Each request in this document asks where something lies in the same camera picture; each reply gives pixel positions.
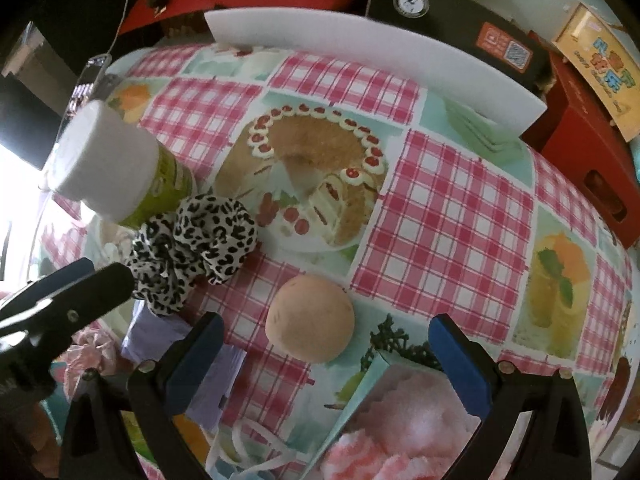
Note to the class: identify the leopard print scrunchie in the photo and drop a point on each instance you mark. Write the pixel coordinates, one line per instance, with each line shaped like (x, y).
(190, 245)

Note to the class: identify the teal rimmed white tray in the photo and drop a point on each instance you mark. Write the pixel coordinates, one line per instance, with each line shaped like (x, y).
(357, 395)

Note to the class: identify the red cardboard crate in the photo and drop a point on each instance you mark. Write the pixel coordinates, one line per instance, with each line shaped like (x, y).
(580, 150)

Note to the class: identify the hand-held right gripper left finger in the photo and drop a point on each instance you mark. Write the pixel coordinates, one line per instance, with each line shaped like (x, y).
(197, 360)

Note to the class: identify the pink checkered cake-print tablecloth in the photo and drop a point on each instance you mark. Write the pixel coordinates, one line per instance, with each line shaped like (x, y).
(450, 200)

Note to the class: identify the peach round squishy bun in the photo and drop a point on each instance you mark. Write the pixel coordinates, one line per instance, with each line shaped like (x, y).
(310, 317)

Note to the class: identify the pale pink fluffy cloth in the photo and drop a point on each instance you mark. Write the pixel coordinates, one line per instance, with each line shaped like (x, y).
(415, 405)

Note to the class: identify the pink white fluffy towel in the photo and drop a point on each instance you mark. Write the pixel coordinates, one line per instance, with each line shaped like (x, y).
(380, 460)

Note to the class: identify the white-capped green bottle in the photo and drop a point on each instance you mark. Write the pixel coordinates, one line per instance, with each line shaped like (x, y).
(110, 155)

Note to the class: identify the pink organza scrunchie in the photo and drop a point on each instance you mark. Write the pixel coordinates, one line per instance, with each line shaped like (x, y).
(95, 355)

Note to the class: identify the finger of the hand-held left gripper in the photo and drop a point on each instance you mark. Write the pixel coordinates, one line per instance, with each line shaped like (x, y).
(95, 292)
(55, 280)

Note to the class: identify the white ribbon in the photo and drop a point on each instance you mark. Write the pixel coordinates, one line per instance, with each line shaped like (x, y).
(240, 440)

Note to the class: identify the black smartphone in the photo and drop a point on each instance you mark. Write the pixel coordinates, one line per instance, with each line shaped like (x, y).
(87, 85)

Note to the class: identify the black box with gauge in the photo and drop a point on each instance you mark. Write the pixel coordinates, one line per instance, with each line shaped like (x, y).
(450, 15)

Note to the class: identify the black cabinet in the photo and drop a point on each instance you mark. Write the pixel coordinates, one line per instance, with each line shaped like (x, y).
(75, 10)

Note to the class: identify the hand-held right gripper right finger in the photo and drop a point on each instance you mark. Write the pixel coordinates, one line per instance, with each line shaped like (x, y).
(462, 375)

